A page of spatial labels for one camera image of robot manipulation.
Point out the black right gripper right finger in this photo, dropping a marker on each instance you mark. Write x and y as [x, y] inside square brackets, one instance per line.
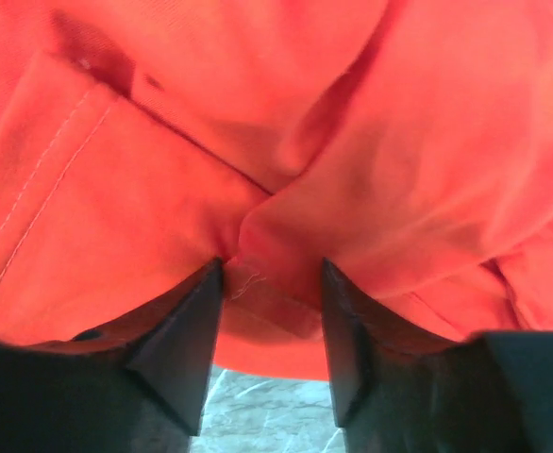
[396, 387]

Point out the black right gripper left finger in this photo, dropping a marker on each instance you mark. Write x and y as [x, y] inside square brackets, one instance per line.
[137, 383]

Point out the orange t-shirt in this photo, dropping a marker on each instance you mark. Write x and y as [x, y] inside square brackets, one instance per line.
[410, 142]

